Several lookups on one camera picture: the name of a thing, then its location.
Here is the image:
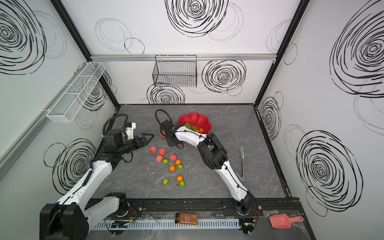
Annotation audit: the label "clear wall shelf rack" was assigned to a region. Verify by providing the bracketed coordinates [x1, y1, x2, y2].
[47, 62, 106, 123]

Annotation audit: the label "brown bottle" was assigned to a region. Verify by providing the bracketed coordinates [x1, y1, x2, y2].
[175, 213, 198, 225]

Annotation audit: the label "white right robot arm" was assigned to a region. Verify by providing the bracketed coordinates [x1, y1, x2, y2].
[160, 120, 256, 215]

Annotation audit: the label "fake peach right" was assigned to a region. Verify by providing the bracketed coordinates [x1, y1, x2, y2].
[170, 154, 177, 161]

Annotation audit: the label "black corner frame post right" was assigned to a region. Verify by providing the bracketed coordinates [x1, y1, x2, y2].
[254, 0, 311, 106]

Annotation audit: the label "white slotted cable duct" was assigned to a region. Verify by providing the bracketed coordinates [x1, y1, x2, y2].
[91, 219, 241, 231]

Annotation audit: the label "fake peach middle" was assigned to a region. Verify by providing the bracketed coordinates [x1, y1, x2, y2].
[159, 148, 167, 156]

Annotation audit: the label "black corner frame post left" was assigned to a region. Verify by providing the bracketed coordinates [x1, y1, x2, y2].
[50, 0, 119, 109]

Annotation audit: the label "fake peach left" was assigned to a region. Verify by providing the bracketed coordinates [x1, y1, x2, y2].
[150, 147, 157, 154]

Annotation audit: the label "black corner frame post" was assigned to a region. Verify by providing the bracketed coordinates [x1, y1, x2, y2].
[50, 0, 119, 109]
[254, 0, 311, 106]

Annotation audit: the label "black wire basket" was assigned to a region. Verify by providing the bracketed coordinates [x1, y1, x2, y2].
[152, 60, 198, 88]

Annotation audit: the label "red flower-shaped fruit bowl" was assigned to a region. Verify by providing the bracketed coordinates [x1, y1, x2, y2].
[177, 113, 212, 135]

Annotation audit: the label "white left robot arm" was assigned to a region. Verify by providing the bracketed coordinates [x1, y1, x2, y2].
[39, 127, 154, 240]

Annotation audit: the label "green fake grape bunch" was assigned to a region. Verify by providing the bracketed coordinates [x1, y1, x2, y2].
[185, 123, 199, 132]

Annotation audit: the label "green kitchen tongs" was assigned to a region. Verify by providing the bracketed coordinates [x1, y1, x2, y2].
[235, 145, 246, 187]

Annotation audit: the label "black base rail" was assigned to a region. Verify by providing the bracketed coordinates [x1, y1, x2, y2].
[127, 198, 303, 217]

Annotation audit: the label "fake peach lower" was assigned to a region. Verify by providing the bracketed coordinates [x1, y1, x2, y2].
[156, 155, 164, 163]

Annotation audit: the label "pink plastic scoop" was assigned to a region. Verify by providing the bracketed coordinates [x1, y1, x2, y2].
[270, 214, 304, 229]

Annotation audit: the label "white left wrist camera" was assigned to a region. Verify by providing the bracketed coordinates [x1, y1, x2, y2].
[125, 122, 136, 140]

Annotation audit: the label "aluminium wall rail back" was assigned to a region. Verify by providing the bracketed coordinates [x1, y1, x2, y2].
[91, 53, 277, 62]

